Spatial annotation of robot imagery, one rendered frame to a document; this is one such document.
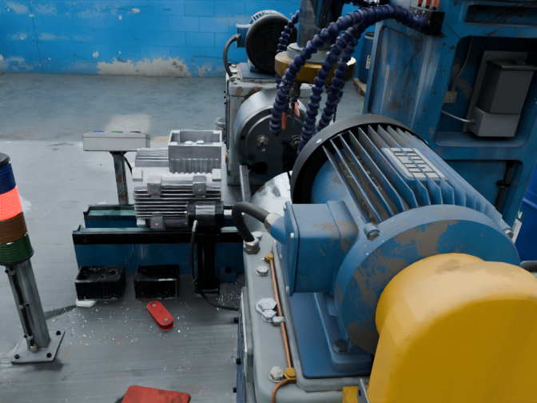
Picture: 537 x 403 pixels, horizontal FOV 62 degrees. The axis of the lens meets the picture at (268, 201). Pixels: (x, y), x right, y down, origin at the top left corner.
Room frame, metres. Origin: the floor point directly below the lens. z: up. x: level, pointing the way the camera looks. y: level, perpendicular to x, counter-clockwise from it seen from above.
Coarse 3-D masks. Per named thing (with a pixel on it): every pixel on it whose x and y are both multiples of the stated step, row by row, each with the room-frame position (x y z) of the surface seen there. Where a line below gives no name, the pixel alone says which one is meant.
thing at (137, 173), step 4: (132, 172) 0.90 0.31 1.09; (136, 172) 0.90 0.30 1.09; (140, 172) 0.90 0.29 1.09; (212, 172) 0.92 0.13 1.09; (216, 172) 0.92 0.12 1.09; (220, 172) 0.92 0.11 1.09; (132, 176) 0.89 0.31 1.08; (136, 176) 0.89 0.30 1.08; (140, 176) 0.89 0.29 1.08; (212, 176) 0.92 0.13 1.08; (216, 176) 0.92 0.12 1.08; (220, 176) 0.92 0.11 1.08; (136, 180) 0.90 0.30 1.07; (140, 180) 0.90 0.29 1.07; (212, 180) 0.92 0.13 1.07; (216, 180) 0.92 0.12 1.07; (220, 180) 0.92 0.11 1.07; (140, 220) 0.90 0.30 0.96; (144, 220) 0.90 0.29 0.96; (140, 224) 0.89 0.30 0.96; (144, 224) 0.89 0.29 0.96
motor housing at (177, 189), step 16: (144, 160) 0.93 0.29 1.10; (160, 160) 0.94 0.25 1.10; (144, 176) 0.91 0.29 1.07; (176, 176) 0.92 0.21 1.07; (192, 176) 0.93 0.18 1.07; (208, 176) 0.93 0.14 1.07; (144, 192) 0.89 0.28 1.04; (176, 192) 0.90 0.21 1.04; (192, 192) 0.90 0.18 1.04; (208, 192) 0.91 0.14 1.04; (144, 208) 0.88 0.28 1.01; (160, 208) 0.88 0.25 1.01; (176, 208) 0.89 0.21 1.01; (176, 224) 0.93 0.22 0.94
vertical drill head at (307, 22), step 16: (304, 0) 0.99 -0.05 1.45; (320, 0) 0.97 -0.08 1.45; (336, 0) 0.98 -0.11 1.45; (304, 16) 0.99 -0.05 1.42; (320, 16) 0.97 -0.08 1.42; (336, 16) 0.99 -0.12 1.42; (304, 32) 0.99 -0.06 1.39; (320, 32) 0.97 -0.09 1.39; (288, 48) 1.00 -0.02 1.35; (320, 48) 0.97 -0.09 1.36; (320, 64) 0.95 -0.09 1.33; (352, 64) 0.97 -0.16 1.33; (304, 80) 0.93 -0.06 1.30; (288, 96) 1.05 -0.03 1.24
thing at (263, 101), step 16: (256, 96) 1.35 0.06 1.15; (272, 96) 1.31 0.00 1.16; (240, 112) 1.33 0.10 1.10; (256, 112) 1.22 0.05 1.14; (288, 112) 1.22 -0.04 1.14; (304, 112) 1.24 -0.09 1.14; (240, 128) 1.21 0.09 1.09; (256, 128) 1.21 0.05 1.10; (288, 128) 1.22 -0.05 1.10; (240, 144) 1.21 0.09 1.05; (256, 144) 1.21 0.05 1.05; (272, 144) 1.22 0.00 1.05; (288, 144) 1.22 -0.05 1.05; (240, 160) 1.21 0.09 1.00; (256, 160) 1.21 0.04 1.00; (272, 160) 1.22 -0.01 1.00; (288, 160) 1.22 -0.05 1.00; (256, 176) 1.21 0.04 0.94; (272, 176) 1.22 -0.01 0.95
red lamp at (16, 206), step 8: (8, 192) 0.64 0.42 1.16; (16, 192) 0.65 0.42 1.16; (0, 200) 0.62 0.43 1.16; (8, 200) 0.63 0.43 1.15; (16, 200) 0.65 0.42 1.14; (0, 208) 0.62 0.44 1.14; (8, 208) 0.63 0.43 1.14; (16, 208) 0.64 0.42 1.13; (0, 216) 0.62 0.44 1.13; (8, 216) 0.63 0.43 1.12
